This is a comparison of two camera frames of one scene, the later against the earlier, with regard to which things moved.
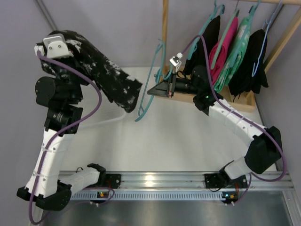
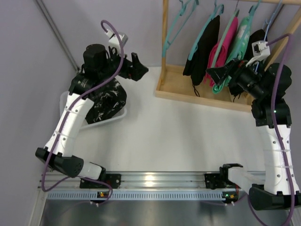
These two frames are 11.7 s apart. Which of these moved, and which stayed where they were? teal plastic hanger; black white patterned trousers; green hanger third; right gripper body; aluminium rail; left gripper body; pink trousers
Moved: teal plastic hanger; black white patterned trousers; left gripper body; right gripper body
Stayed: aluminium rail; green hanger third; pink trousers
